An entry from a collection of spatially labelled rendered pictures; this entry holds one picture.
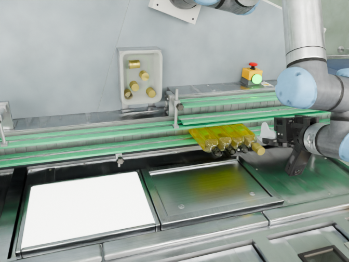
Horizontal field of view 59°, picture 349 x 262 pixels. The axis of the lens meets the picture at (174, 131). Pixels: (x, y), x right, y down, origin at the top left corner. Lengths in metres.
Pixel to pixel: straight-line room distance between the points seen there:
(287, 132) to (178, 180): 0.55
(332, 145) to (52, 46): 1.04
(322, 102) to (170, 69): 0.88
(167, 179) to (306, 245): 0.54
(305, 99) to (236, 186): 0.69
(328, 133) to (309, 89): 0.16
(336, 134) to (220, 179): 0.65
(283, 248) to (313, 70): 0.64
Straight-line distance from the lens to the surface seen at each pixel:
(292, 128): 0.87
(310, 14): 0.69
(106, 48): 1.35
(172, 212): 1.10
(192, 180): 1.26
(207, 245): 1.04
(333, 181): 1.50
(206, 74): 1.49
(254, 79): 1.50
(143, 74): 1.33
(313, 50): 0.66
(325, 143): 0.75
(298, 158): 0.87
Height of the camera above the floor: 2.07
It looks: 59 degrees down
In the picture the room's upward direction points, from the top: 145 degrees clockwise
